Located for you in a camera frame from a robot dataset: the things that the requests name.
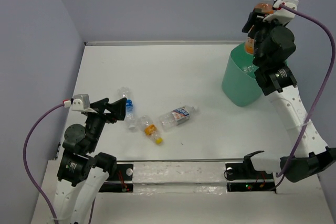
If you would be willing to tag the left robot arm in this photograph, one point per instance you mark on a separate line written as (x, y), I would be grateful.
(80, 176)

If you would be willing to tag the white blue label bottle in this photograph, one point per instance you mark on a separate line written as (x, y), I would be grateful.
(177, 116)

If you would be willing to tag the yellow cap orange label bottle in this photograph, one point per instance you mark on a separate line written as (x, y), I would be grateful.
(147, 126)

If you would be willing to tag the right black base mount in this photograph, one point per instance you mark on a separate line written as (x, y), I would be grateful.
(243, 178)

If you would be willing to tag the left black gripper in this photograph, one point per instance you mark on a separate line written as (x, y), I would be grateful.
(118, 108)

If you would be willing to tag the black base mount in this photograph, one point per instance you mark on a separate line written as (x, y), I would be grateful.
(121, 181)
(243, 178)

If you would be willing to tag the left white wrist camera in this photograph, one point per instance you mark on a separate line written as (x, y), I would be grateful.
(81, 103)

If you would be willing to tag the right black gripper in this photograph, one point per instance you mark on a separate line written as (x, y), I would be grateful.
(252, 19)

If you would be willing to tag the clear crushed bottle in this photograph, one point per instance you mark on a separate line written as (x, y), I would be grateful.
(249, 69)

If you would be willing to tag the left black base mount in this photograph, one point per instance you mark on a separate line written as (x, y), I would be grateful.
(121, 181)

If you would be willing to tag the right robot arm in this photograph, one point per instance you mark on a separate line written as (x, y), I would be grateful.
(310, 153)

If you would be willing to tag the green plastic bin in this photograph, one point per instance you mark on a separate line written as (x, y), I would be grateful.
(243, 89)

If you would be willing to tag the blue label clear bottle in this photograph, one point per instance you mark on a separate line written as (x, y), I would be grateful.
(130, 117)

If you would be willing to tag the white foam strip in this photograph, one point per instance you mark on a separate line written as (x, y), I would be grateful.
(179, 178)

